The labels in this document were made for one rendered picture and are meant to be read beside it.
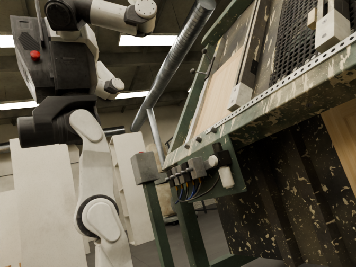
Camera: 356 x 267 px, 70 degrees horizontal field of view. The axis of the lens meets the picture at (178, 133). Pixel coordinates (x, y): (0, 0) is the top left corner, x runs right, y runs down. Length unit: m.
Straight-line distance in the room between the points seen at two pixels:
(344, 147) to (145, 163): 1.02
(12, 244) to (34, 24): 4.28
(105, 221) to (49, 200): 2.44
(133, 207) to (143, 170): 3.37
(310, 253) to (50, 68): 1.29
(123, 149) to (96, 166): 4.04
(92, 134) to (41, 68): 0.30
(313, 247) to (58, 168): 2.80
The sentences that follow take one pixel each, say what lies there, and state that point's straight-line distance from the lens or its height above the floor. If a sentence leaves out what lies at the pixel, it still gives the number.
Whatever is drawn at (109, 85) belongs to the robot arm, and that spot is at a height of 1.27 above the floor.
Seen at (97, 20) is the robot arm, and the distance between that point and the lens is 1.03.
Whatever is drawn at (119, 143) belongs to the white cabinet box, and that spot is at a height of 1.87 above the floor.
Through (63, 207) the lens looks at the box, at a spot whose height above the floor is 0.84.
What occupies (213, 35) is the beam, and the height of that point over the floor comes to 1.81.
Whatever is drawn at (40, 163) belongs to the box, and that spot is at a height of 1.40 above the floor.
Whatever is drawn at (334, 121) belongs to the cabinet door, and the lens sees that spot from 1.07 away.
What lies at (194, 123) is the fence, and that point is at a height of 1.01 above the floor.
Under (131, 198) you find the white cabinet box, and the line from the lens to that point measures 4.89.
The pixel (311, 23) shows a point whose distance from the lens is 1.10.
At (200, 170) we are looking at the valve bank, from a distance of 1.15.
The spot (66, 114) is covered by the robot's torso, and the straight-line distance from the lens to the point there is 1.04.
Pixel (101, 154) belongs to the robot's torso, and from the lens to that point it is 0.98.
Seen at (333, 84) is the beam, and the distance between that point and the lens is 0.81.
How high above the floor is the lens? 0.62
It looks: 13 degrees up
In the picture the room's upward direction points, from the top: 15 degrees counter-clockwise
